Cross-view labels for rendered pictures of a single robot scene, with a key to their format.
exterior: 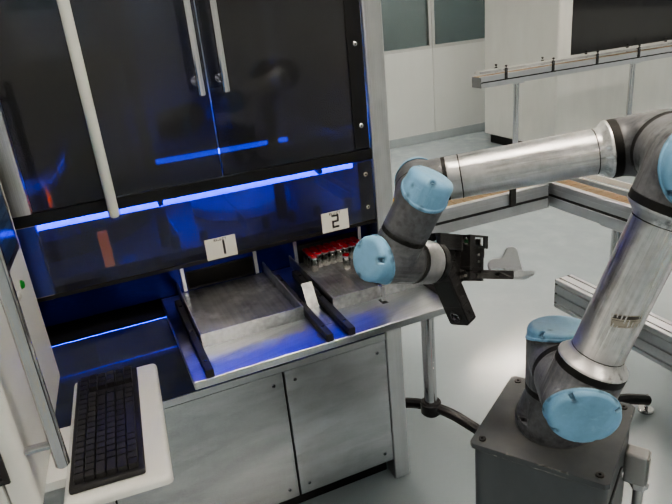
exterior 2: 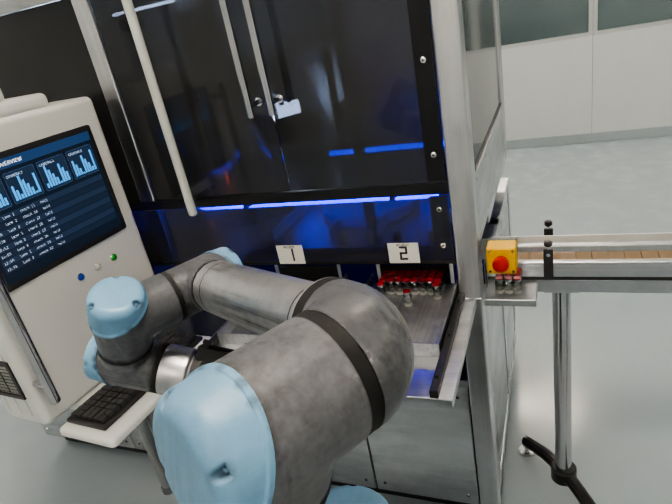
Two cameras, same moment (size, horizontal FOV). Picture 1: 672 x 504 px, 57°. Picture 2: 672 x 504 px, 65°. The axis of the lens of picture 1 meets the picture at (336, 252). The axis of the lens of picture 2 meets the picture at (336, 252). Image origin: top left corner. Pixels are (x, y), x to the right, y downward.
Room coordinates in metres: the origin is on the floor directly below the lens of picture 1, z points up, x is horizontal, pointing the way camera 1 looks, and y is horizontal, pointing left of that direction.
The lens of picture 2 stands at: (0.68, -0.81, 1.63)
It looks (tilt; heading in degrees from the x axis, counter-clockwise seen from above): 24 degrees down; 46
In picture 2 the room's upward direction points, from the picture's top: 11 degrees counter-clockwise
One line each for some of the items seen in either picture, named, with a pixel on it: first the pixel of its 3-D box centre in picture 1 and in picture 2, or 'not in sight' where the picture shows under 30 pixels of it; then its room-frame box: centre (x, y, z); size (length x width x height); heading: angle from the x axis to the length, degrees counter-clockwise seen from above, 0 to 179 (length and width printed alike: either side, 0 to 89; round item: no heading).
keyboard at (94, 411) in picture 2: (107, 419); (139, 374); (1.13, 0.53, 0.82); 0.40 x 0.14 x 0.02; 17
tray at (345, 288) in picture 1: (351, 269); (401, 309); (1.62, -0.04, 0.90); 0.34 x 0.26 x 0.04; 21
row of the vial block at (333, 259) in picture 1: (336, 255); (410, 286); (1.72, 0.00, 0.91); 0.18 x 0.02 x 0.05; 111
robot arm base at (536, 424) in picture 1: (555, 402); not in sight; (1.00, -0.40, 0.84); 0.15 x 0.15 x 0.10
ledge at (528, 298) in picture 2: not in sight; (511, 289); (1.86, -0.23, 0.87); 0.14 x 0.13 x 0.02; 21
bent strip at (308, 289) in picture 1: (316, 302); not in sight; (1.41, 0.06, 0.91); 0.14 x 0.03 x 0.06; 20
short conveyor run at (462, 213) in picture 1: (458, 202); (621, 255); (2.06, -0.45, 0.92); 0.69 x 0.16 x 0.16; 111
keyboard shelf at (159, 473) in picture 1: (99, 432); (137, 380); (1.12, 0.55, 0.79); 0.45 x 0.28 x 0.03; 17
